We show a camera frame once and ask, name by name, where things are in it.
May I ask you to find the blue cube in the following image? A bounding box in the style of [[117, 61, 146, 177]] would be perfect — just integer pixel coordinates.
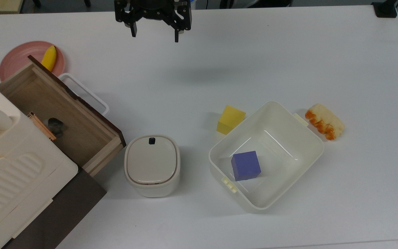
[[231, 150, 262, 182]]

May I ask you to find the white drawer handle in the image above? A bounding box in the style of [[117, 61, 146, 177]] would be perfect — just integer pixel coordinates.
[[58, 73, 110, 116]]

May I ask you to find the yellow cube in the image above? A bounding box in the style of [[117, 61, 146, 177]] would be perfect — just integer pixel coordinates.
[[217, 105, 246, 135]]

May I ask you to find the white lidded trash can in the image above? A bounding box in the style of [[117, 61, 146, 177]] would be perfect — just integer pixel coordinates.
[[124, 135, 181, 198]]

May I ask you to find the wooden drawer dark brown front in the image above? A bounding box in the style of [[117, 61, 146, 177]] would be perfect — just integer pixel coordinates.
[[0, 55, 127, 177]]

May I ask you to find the orange latch strip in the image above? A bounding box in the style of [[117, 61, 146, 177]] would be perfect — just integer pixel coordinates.
[[27, 111, 57, 141]]

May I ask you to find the dark brown drawer cabinet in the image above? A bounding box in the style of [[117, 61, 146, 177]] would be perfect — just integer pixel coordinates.
[[2, 168, 107, 249]]

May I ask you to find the black table clamp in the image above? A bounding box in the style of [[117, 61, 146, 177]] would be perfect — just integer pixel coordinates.
[[371, 0, 398, 18]]

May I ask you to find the pink plate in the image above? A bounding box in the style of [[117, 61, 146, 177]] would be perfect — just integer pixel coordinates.
[[0, 41, 66, 82]]

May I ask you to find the white plastic bin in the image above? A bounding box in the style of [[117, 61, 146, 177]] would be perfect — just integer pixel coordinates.
[[209, 101, 325, 213]]

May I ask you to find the cream plastic storage box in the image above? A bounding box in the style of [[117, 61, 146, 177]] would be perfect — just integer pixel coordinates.
[[0, 73, 78, 249]]

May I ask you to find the dark grey small object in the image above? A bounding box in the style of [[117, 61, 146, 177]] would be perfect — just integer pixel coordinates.
[[48, 118, 65, 136]]

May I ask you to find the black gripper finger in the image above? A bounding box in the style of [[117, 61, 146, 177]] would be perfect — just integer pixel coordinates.
[[166, 8, 193, 43], [115, 10, 141, 38]]

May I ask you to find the toy bread slice orange edge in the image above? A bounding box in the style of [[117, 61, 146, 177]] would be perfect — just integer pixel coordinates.
[[305, 103, 345, 141]]

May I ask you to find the yellow toy banana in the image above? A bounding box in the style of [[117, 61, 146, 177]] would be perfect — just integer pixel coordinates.
[[41, 45, 57, 72]]

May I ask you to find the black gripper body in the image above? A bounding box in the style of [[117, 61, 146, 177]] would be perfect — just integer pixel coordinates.
[[114, 0, 191, 20]]

